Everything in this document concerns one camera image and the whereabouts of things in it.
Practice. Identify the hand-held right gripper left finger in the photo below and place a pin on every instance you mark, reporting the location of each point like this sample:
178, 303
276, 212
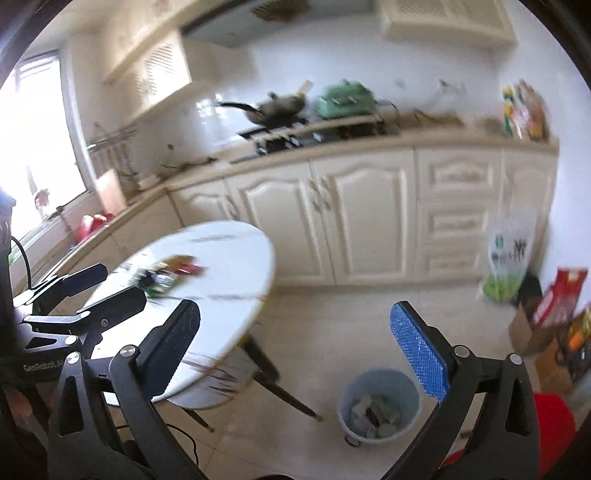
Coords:
173, 341

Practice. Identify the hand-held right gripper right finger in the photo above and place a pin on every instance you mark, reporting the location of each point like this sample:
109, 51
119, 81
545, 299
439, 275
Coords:
420, 355

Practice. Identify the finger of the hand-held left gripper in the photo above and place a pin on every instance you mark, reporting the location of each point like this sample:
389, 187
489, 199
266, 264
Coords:
120, 304
78, 279

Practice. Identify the tan paper wrapper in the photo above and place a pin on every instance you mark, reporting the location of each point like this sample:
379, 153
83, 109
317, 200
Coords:
369, 402

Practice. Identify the red black snack packet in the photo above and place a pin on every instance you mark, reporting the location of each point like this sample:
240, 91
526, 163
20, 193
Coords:
187, 266

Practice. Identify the light blue trash bin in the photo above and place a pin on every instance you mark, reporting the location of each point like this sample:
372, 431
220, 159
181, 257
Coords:
351, 392

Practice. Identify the white tissue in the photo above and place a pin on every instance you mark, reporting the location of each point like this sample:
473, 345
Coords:
388, 430

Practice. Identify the round white marble table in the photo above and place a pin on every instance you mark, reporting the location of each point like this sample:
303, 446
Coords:
217, 263

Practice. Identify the wooden cutting board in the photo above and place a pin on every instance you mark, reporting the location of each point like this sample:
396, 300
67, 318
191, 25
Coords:
111, 191

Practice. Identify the brown cardboard box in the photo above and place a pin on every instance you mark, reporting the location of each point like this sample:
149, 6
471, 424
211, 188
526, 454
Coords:
526, 330

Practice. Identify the green white plastic bag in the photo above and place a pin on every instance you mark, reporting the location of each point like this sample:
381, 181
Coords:
508, 263

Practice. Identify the kitchen window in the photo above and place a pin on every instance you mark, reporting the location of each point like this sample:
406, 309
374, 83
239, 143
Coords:
41, 138

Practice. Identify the open cardboard box with goods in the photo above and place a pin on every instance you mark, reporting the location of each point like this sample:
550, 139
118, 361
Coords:
568, 355

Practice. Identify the red plastic stool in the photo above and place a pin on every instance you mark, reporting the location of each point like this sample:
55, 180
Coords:
554, 420

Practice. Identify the cream kitchen counter cabinets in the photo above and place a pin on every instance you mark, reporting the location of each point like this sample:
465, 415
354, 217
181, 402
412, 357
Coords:
369, 207

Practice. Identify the black gas stove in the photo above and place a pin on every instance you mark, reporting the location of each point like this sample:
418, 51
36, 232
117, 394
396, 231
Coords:
314, 134

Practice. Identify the colourful snack packets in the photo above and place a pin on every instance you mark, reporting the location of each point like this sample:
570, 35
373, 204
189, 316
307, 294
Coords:
526, 113

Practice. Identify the green electric cooking pot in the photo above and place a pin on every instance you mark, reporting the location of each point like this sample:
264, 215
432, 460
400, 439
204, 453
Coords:
344, 99

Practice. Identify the wooden spatula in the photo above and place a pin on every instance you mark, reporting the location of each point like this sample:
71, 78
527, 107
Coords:
304, 87

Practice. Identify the range hood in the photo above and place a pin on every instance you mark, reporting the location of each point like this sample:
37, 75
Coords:
231, 25

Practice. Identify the brown woven object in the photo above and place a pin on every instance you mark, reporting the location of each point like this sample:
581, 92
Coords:
279, 8

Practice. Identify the metal utensil rail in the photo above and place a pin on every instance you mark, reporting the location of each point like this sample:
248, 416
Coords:
113, 136

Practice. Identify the cream lattice wall cabinet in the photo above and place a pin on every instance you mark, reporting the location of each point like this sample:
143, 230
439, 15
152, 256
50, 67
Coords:
152, 74
448, 21

